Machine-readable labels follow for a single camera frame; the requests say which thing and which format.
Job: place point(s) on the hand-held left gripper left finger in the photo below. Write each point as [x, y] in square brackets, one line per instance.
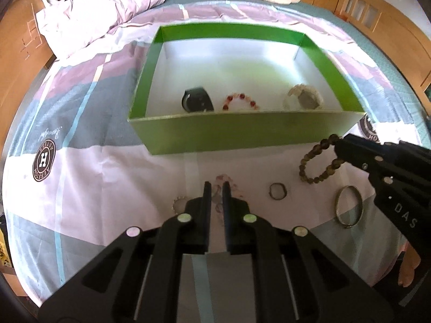
[206, 202]

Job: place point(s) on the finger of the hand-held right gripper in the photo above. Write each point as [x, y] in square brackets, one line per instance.
[357, 161]
[370, 146]

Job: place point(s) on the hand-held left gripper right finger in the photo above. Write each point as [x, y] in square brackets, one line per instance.
[226, 202]

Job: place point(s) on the green cardboard box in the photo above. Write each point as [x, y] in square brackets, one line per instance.
[235, 134]

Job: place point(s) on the beige wristwatch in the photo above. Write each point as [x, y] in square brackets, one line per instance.
[306, 97]

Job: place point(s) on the black fitness wristband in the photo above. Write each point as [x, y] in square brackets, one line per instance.
[197, 99]

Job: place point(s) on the person's right hand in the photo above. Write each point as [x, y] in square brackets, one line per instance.
[410, 269]

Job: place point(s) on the silver metal bangle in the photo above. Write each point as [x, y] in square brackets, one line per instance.
[348, 225]

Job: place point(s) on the checked printed bed sheet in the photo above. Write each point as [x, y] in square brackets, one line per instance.
[101, 175]

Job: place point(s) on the pink pillow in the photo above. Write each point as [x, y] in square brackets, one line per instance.
[101, 10]

